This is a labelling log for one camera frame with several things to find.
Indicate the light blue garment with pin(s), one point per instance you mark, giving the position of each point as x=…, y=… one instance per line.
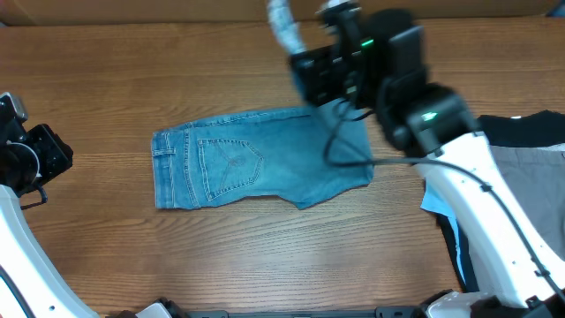
x=432, y=202

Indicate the black garment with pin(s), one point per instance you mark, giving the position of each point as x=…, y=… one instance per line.
x=543, y=130

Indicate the grey garment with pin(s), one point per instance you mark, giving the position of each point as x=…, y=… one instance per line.
x=536, y=179

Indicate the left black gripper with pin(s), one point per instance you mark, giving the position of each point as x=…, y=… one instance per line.
x=59, y=155

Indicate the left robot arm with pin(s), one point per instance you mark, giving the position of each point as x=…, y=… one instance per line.
x=31, y=286

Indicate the cardboard panel behind table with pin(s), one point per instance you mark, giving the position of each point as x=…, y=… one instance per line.
x=101, y=12

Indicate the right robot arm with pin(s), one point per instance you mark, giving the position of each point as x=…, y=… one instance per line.
x=518, y=275

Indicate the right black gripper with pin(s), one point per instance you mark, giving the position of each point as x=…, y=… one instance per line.
x=318, y=74

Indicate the light blue denim jeans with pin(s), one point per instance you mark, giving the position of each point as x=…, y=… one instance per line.
x=304, y=155

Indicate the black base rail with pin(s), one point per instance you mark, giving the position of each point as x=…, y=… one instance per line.
x=164, y=308

